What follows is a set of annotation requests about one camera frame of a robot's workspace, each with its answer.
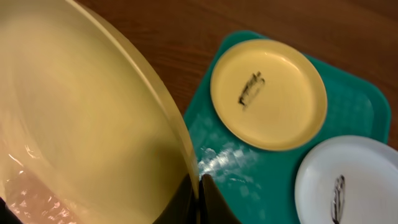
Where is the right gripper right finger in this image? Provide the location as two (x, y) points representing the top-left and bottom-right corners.
(199, 174), (241, 224)

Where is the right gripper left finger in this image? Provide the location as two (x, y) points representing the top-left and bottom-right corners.
(153, 175), (197, 224)

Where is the blue-rim white plate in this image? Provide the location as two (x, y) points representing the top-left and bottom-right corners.
(295, 136), (397, 224)

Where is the teal plastic tray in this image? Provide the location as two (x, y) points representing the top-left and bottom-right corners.
(182, 30), (392, 224)

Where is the yellow-rim plate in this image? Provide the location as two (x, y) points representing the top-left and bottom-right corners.
(1, 1), (198, 223)
(210, 39), (328, 151)

